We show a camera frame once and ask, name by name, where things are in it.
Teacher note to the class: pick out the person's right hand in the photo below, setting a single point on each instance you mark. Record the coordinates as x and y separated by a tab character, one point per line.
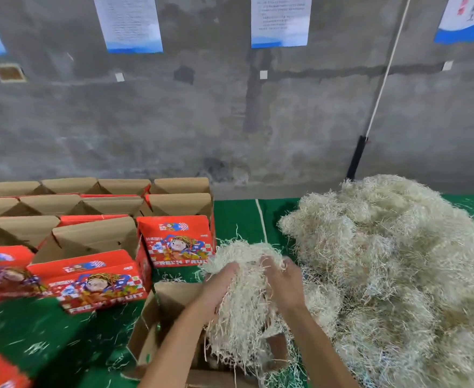
287	287

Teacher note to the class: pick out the person's left hand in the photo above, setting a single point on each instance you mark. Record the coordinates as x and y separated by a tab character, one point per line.
217	291

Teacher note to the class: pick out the handful of shredded paper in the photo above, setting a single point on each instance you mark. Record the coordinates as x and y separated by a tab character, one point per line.
245	319

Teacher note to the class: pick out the pile of shredded paper filler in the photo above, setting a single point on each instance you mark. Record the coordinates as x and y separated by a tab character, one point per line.
407	262

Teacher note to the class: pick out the group of red fruit boxes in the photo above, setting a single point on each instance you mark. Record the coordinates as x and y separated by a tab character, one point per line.
83	234

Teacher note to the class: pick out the person's right forearm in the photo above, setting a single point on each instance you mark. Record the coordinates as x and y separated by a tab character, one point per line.
322	359

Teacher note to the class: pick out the person's left forearm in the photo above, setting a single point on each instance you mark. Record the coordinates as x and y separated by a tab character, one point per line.
176	359

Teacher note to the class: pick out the white pole with black grip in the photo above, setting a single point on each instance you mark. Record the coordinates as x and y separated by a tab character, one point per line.
356	161

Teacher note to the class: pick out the yellow framed wall plate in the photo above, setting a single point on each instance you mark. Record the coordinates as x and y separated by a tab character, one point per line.
9	72

